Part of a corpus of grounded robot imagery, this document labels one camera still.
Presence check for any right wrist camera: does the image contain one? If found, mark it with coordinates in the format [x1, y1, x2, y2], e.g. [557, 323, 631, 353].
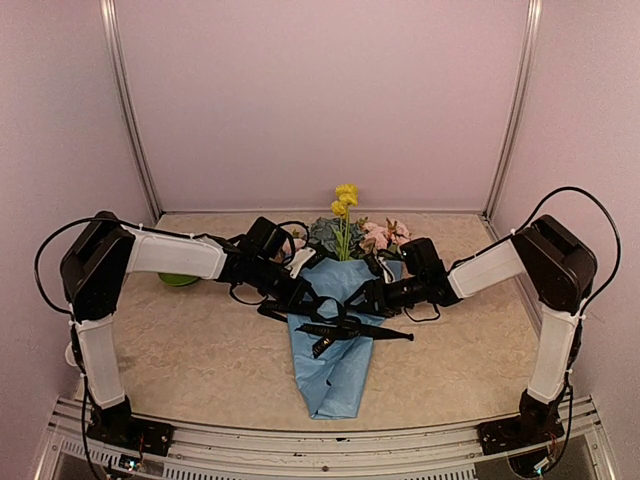
[364, 255, 396, 284]

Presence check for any green plastic plate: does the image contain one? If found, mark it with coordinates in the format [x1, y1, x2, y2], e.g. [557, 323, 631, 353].
[158, 273, 200, 288]

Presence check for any black printed ribbon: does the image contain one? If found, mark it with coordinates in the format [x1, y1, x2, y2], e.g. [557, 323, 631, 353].
[257, 296, 414, 359]

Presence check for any blue wrapping paper sheet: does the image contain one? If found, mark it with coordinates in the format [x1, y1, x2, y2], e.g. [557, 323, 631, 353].
[288, 258, 375, 420]

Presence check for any aluminium corner post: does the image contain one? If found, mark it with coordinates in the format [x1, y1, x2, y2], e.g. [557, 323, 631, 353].
[483, 0, 543, 222]
[100, 0, 164, 221]

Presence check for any aluminium front frame rail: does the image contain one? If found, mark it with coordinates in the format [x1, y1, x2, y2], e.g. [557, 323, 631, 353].
[35, 393, 620, 479]

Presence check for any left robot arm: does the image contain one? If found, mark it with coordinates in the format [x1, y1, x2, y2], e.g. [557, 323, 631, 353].
[33, 211, 314, 445]

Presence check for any blue fake flower bunch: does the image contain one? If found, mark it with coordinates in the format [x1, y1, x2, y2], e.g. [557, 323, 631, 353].
[309, 217, 365, 261]

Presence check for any aluminium corner post right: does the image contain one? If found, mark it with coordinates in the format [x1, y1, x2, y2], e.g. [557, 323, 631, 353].
[483, 0, 543, 222]

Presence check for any yellow fake flower stem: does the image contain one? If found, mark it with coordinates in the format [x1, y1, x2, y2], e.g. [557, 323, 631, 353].
[331, 184, 359, 261]

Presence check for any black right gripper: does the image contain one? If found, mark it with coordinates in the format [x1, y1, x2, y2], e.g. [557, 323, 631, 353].
[344, 273, 427, 317]

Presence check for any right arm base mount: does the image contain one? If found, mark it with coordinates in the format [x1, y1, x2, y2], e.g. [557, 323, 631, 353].
[477, 415, 565, 455]

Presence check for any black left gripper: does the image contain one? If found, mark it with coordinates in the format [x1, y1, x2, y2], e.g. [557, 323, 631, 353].
[250, 256, 321, 310]

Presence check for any pale pink fake flower stem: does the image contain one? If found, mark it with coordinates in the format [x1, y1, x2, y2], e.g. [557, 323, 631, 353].
[356, 217, 411, 258]

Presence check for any aluminium corner post left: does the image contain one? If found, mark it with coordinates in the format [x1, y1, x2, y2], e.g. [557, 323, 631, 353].
[100, 0, 164, 221]

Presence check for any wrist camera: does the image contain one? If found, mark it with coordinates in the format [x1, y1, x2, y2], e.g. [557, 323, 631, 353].
[285, 247, 317, 279]
[364, 255, 396, 284]

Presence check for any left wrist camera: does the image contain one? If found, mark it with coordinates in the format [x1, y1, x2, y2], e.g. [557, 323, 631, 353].
[285, 247, 317, 279]

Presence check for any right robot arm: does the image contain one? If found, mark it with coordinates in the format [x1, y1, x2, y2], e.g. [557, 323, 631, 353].
[342, 191, 615, 430]

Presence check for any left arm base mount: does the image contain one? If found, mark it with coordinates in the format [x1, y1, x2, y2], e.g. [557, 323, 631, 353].
[87, 415, 175, 457]

